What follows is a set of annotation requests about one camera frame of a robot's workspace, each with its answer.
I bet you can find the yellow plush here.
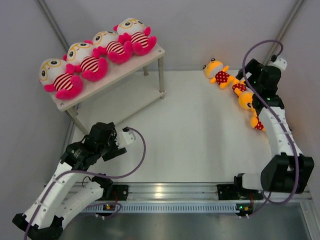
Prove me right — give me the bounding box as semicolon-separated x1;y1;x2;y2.
202;58;235;89
250;110;266;132
232;78;254;112

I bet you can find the pink panda plush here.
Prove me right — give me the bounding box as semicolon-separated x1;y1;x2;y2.
39;58;84;100
63;42;109;82
92;31;133;65

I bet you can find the pink panda plush face-down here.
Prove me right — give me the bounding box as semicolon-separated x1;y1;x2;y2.
113;17;157;56

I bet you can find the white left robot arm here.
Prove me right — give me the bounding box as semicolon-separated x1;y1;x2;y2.
12;122;136;240

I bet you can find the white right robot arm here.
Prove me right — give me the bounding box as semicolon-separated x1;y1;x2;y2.
232;56;315;199

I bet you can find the white two-tier shelf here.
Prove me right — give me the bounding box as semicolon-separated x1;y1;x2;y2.
52;45;166;135

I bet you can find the yellow plush back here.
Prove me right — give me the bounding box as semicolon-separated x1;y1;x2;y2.
202;58;235;89

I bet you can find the yellow plush front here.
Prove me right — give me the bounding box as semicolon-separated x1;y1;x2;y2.
250;110;266;132

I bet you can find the right corner metal profile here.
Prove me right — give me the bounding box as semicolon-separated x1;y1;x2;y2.
262;0;307;64

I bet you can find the corner metal profile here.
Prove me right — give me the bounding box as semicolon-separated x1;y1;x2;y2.
35;0;70;59
262;0;307;64

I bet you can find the left corner metal profile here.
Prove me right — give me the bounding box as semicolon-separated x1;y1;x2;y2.
35;0;70;59

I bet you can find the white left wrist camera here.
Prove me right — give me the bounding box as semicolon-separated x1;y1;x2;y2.
115;127;136;148

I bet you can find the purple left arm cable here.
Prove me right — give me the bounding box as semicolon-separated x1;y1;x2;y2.
24;126;148;240

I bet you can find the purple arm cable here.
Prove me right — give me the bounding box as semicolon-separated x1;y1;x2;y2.
241;39;301;221
24;126;148;240

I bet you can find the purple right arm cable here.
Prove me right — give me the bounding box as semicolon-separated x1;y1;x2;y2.
241;39;301;221

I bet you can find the grey slotted cable duct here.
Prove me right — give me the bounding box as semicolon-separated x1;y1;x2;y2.
82;202;240;214

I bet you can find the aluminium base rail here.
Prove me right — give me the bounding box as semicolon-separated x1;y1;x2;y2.
67;181;313;201

